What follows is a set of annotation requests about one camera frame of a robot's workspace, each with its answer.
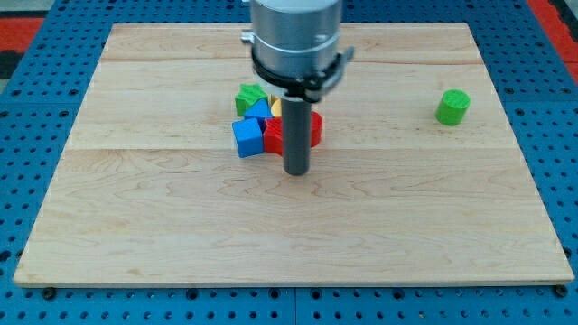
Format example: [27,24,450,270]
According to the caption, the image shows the red moon block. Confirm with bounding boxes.
[263,111,323,156]

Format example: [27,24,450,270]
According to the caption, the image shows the blue cube block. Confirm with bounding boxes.
[232,118,264,158]

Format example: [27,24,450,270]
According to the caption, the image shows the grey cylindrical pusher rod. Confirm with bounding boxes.
[281,99,312,176]

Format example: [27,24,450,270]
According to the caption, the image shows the yellow block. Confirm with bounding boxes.
[269,95,282,117]

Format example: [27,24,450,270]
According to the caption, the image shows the blue triangle block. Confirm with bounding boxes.
[244,99,274,132]

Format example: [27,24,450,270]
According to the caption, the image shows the green star block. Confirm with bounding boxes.
[235,84,268,116]

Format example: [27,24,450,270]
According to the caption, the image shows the wooden board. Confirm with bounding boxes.
[14,23,574,288]

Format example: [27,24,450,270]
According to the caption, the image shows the green cylinder block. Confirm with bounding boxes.
[435,88,471,126]

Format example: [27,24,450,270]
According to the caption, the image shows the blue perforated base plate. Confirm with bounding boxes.
[1,1,577,324]

